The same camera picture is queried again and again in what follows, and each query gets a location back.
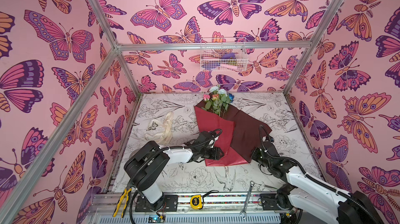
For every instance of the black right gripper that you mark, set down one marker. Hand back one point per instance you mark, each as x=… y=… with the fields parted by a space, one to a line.
x=261 y=154

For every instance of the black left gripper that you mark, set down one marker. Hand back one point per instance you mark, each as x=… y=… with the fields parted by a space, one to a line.
x=216 y=154

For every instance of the dark red wrapping paper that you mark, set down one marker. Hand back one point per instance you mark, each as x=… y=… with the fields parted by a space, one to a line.
x=239 y=138

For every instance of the small pink fake rose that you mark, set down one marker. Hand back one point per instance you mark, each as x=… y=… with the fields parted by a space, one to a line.
x=207 y=101

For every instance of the white fake rose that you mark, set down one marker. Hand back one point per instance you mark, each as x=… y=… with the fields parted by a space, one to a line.
x=224 y=100

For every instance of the coral pink fake rose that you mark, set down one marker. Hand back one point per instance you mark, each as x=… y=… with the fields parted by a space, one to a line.
x=216 y=101

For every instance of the blue fake rose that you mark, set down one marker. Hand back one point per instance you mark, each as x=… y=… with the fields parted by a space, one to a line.
x=231 y=97

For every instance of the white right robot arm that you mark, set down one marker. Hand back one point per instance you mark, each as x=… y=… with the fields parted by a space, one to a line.
x=313 y=195

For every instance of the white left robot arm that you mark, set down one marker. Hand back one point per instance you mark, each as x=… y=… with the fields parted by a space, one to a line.
x=146 y=165

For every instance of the silver combination wrench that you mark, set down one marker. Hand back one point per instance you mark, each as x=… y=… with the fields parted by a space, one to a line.
x=243 y=213

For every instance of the cream satin ribbon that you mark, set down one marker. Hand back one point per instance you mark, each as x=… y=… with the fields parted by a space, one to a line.
x=160 y=131

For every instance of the yellow tape measure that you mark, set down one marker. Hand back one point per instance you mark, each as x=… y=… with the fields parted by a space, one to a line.
x=196 y=202

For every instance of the green circuit board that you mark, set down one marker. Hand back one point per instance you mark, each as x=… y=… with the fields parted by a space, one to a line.
x=156 y=219

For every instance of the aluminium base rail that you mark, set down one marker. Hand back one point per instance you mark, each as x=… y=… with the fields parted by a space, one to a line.
x=220 y=202

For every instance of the yellow handled pliers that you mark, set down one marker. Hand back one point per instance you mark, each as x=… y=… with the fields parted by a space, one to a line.
x=123 y=202

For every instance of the white wire basket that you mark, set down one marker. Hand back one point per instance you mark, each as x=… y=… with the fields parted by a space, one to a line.
x=235 y=60

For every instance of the aluminium frame crossbar back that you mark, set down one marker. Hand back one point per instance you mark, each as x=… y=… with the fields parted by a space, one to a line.
x=215 y=45

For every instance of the aluminium frame post left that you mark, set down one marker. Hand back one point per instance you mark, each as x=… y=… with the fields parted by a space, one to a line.
x=95 y=5

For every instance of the aluminium frame post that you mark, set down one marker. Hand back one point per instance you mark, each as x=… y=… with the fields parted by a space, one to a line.
x=95 y=5
x=317 y=36

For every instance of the aluminium frame post right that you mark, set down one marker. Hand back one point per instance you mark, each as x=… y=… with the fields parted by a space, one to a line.
x=317 y=36

